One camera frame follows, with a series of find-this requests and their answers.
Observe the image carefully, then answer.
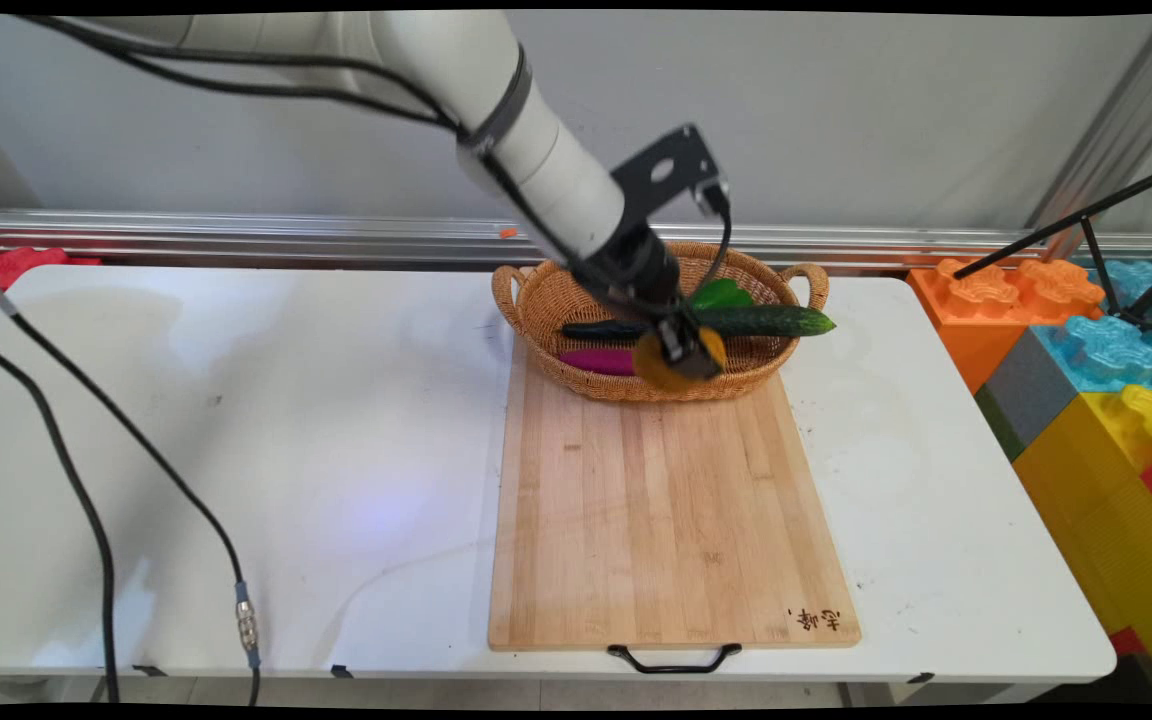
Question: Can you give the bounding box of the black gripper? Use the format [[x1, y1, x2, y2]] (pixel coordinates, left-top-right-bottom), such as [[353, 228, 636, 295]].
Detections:
[[576, 224, 725, 380]]

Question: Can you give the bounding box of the yellow toy bell pepper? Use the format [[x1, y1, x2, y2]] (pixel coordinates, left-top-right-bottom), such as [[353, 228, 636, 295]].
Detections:
[[632, 324, 729, 394]]

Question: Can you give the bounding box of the green toy bell pepper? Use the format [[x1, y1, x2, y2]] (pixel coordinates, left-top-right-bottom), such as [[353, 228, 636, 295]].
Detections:
[[687, 279, 756, 312]]

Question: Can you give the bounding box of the dark green toy cucumber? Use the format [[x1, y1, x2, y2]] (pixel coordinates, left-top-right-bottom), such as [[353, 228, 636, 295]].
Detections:
[[560, 306, 837, 343]]

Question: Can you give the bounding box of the purple toy sweet potato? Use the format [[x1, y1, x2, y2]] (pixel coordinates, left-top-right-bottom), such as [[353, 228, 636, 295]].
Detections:
[[558, 348, 638, 378]]

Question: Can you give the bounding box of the woven wicker basket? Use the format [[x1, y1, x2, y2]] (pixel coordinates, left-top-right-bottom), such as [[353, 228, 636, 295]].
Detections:
[[492, 242, 831, 404]]

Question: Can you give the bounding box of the wooden cutting board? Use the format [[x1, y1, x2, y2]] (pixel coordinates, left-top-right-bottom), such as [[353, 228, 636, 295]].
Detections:
[[488, 338, 862, 676]]

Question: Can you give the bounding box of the orange big toy block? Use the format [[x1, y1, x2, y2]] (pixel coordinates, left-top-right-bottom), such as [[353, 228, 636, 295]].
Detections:
[[907, 257, 1108, 396]]

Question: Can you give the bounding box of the grey big toy block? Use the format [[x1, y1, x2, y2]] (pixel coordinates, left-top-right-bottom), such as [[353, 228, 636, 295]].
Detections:
[[973, 327, 1083, 463]]

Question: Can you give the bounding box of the blue big toy block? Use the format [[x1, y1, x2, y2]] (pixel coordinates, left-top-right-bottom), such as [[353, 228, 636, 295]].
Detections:
[[1030, 261, 1152, 396]]

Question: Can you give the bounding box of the black tripod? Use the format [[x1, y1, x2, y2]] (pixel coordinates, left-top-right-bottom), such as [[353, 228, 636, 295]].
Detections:
[[952, 160, 1152, 334]]

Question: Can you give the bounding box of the yellow big toy block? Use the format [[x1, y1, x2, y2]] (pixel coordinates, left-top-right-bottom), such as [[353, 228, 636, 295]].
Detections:
[[1013, 384, 1152, 703]]

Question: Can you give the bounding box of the red studded toy block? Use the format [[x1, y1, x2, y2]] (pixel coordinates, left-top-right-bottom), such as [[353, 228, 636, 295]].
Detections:
[[0, 245, 102, 309]]

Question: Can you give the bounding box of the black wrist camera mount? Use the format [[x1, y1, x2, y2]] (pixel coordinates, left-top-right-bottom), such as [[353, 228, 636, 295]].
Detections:
[[610, 123, 733, 229]]

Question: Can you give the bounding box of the aluminium rail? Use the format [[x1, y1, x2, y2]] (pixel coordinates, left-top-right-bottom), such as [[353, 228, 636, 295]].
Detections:
[[0, 207, 1152, 272]]

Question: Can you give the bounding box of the slanted aluminium post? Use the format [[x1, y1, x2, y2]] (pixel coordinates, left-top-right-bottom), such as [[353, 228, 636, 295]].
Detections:
[[1025, 14, 1152, 263]]

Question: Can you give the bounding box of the black cable with connector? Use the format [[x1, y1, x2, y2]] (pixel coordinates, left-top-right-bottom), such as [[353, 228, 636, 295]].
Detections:
[[0, 253, 264, 707]]

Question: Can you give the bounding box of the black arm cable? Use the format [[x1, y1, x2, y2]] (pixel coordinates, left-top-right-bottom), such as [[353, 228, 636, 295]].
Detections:
[[14, 14, 577, 263]]

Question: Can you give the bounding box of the plain black cable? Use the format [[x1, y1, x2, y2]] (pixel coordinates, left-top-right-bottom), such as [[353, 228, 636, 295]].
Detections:
[[0, 330, 123, 705]]

